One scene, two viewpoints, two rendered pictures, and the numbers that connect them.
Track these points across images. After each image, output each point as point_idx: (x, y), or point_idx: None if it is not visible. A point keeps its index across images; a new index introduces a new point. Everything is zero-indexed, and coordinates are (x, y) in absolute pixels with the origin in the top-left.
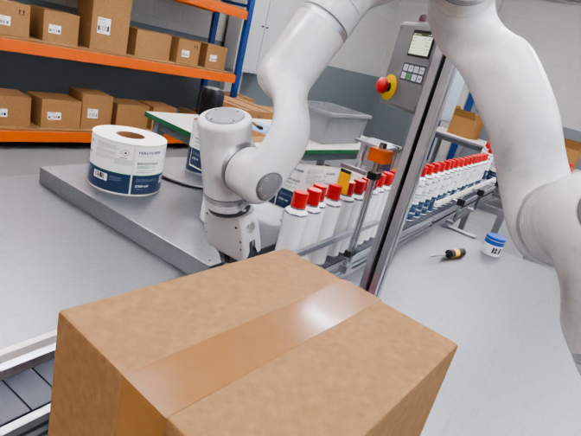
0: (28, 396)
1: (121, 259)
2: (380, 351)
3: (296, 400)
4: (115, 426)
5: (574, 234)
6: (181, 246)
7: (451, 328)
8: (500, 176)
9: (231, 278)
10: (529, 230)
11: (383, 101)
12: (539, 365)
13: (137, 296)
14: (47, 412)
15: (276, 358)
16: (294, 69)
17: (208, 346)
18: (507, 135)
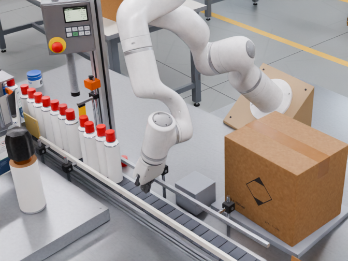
0: (240, 254)
1: (81, 259)
2: (287, 124)
3: (315, 139)
4: (317, 175)
5: (250, 61)
6: (83, 220)
7: (140, 129)
8: (198, 57)
9: (260, 148)
10: (226, 68)
11: (54, 54)
12: (169, 110)
13: (282, 164)
14: (247, 248)
15: (300, 141)
16: (159, 78)
17: (301, 151)
18: (204, 43)
